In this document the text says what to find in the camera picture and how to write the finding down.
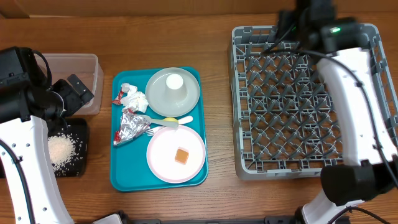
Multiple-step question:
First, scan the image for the white rice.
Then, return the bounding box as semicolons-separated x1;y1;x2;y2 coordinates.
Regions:
48;134;80;172

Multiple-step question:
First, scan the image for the white napkin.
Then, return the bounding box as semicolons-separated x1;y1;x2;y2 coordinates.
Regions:
120;83;149;113

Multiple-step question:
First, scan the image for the foil wrapper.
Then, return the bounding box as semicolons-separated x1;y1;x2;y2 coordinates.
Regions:
118;110;150;145

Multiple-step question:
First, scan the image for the white plastic cup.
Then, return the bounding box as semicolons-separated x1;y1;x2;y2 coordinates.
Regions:
165;73;187;103

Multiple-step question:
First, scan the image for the pink round plate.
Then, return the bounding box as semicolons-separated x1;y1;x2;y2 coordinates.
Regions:
147;126;206;184

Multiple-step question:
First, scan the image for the orange food cube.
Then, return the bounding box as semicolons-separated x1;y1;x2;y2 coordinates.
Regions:
175;147;189;164

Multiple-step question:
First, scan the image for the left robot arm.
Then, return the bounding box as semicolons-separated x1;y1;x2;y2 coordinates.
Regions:
1;47;94;223

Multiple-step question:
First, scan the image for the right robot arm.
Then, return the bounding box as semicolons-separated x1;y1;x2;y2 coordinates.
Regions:
277;1;397;223

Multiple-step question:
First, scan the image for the grey dishwasher rack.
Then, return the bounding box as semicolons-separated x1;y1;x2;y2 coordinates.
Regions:
228;24;398;181

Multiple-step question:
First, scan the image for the clear plastic bin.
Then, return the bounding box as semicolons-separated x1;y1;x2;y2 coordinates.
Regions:
44;54;104;115

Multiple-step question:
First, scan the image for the red sauce packet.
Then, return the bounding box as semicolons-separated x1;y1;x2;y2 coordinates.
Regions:
112;88;125;105

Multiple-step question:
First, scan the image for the black plastic bin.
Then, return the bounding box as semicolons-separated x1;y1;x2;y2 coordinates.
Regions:
47;118;90;177

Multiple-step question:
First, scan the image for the red packet under foil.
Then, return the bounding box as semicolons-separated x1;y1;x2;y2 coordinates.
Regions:
113;131;121;146

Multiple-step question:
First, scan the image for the grey round plate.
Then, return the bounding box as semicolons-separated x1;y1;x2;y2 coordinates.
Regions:
145;67;200;117

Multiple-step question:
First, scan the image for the teal plastic tray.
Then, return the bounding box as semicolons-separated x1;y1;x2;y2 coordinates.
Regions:
109;68;208;192

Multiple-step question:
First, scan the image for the grey plastic knife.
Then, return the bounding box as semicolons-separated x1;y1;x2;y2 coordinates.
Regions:
139;114;179;129

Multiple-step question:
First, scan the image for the yellow plastic spoon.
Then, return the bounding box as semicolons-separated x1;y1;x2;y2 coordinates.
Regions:
164;117;178;122

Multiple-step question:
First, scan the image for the white plastic fork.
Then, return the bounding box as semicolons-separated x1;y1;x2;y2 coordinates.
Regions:
145;116;193;136

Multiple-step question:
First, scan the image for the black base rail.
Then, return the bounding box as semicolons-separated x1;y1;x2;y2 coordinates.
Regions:
130;216;295;224

